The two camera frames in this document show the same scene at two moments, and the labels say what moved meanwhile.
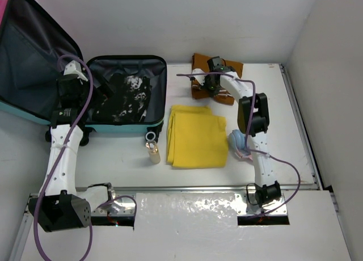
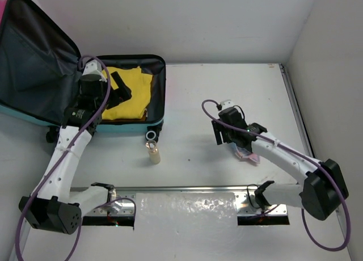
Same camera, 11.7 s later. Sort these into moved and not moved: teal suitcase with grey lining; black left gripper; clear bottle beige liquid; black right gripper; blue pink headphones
Moved: black right gripper; black left gripper
Not moved: teal suitcase with grey lining; clear bottle beige liquid; blue pink headphones
